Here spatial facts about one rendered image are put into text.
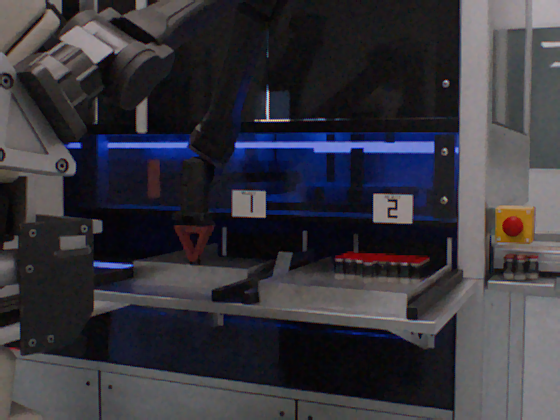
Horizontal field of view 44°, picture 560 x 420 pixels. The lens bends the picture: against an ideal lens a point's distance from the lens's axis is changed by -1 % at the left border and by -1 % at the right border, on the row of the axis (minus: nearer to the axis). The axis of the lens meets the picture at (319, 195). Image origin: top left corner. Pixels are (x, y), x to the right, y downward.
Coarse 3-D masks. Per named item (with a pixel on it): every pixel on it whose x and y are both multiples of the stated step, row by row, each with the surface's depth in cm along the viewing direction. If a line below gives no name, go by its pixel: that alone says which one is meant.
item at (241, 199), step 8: (240, 192) 161; (248, 192) 161; (256, 192) 160; (264, 192) 159; (240, 200) 161; (248, 200) 161; (256, 200) 160; (264, 200) 159; (240, 208) 162; (248, 208) 161; (256, 208) 160; (264, 208) 159; (240, 216) 162; (248, 216) 161; (256, 216) 160; (264, 216) 159
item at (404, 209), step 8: (376, 200) 150; (384, 200) 149; (400, 200) 148; (408, 200) 147; (376, 208) 150; (384, 208) 149; (400, 208) 148; (408, 208) 147; (376, 216) 150; (384, 216) 149; (400, 216) 148; (408, 216) 147
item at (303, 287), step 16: (288, 272) 130; (304, 272) 137; (320, 272) 145; (448, 272) 139; (272, 288) 118; (288, 288) 117; (304, 288) 116; (320, 288) 115; (336, 288) 114; (352, 288) 132; (368, 288) 132; (384, 288) 132; (400, 288) 132; (416, 288) 115; (288, 304) 117; (304, 304) 116; (320, 304) 115; (336, 304) 114; (352, 304) 113; (368, 304) 112; (384, 304) 111; (400, 304) 110
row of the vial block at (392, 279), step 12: (336, 264) 140; (348, 264) 139; (360, 264) 139; (384, 264) 137; (396, 264) 136; (408, 264) 135; (420, 264) 135; (336, 276) 140; (348, 276) 140; (360, 276) 139; (384, 276) 137; (396, 276) 136; (408, 276) 135; (420, 276) 135
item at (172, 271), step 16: (160, 256) 150; (176, 256) 156; (208, 256) 169; (304, 256) 159; (144, 272) 141; (160, 272) 140; (176, 272) 138; (192, 272) 137; (208, 272) 136; (224, 272) 134; (240, 272) 133; (256, 272) 136
